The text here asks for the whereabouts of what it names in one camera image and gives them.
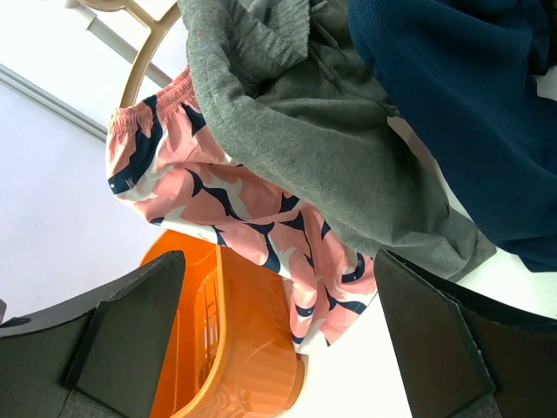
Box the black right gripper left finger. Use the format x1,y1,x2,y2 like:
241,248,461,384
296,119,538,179
1,251,186,417

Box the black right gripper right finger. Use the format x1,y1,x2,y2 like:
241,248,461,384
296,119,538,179
374,252,556,418

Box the navy blue mesh shorts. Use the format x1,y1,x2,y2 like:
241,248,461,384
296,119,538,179
349,1,556,273

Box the grey fabric shorts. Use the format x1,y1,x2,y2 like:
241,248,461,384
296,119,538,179
178,0,495,281

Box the pink shark print shorts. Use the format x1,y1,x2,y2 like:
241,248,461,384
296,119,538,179
106,72,377,354

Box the beige hanger under pink shorts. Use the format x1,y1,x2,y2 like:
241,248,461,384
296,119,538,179
64,0,180,108

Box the orange plastic laundry basket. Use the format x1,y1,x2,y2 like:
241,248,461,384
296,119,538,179
143,231,305,417

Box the metal clothes rack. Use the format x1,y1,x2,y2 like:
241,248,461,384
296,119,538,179
82,6,171,87

